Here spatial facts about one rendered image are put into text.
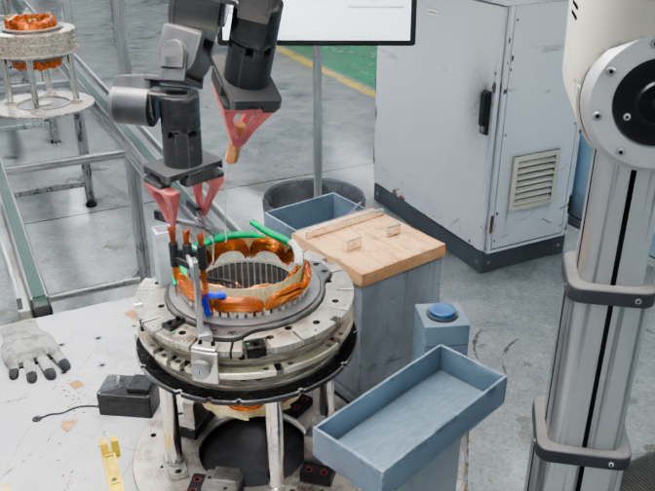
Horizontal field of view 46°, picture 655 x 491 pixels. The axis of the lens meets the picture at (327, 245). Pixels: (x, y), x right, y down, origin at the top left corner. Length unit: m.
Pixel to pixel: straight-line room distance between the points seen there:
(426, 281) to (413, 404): 0.38
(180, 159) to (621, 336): 0.65
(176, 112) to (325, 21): 1.02
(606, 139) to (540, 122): 2.55
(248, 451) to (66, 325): 0.58
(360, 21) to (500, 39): 1.22
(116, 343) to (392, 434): 0.81
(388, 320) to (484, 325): 1.86
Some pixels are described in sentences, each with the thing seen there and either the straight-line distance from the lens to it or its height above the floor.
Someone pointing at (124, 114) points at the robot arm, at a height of 1.34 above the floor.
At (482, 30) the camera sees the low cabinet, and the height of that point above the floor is 1.06.
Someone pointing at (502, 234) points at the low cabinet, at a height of 0.18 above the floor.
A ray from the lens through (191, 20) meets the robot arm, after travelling 0.93.
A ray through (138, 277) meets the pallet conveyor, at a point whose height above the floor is 0.15.
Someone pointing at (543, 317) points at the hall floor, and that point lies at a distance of 3.29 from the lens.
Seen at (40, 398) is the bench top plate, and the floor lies 0.78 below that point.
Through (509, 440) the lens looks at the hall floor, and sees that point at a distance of 2.62.
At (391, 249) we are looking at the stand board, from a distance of 1.33.
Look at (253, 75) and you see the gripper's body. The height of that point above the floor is 1.43.
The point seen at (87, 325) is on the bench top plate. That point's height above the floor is 0.78.
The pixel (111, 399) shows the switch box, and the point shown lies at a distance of 1.43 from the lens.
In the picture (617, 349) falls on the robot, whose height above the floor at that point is 1.09.
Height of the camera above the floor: 1.65
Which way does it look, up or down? 26 degrees down
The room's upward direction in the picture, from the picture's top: straight up
